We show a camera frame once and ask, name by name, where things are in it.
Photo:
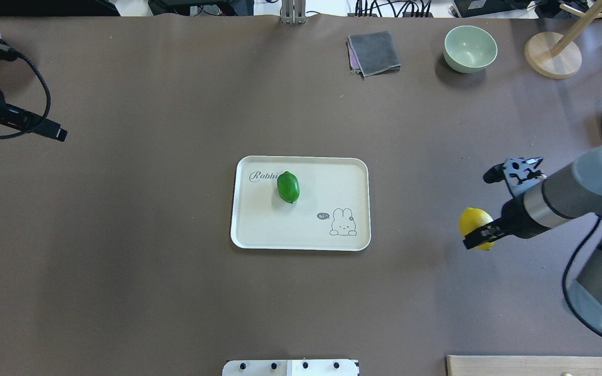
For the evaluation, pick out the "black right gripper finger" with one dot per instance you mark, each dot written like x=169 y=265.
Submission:
x=488 y=233

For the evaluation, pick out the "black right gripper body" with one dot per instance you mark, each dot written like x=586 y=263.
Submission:
x=513 y=214

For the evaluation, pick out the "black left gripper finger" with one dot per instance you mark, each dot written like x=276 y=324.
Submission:
x=24 y=120

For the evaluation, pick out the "yellow lemon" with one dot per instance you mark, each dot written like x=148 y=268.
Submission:
x=471 y=219

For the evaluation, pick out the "green lime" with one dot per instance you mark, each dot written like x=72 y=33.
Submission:
x=288 y=187

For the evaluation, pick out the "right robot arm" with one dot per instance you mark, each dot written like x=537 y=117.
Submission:
x=541 y=202

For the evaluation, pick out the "white rabbit tray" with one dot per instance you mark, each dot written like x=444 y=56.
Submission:
x=332 y=213

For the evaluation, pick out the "wooden mug tree stand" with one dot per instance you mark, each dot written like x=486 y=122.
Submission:
x=555 y=55

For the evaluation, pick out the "mint green bowl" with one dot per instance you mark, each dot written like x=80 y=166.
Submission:
x=469 y=49

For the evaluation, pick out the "wooden cutting board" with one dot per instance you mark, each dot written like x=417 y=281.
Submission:
x=523 y=365

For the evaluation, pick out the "grey folded cloth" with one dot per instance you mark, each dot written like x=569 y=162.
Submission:
x=372 y=53

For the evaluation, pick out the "aluminium frame post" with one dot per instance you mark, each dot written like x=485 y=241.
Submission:
x=293 y=12

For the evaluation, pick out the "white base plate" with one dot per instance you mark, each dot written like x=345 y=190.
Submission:
x=292 y=367

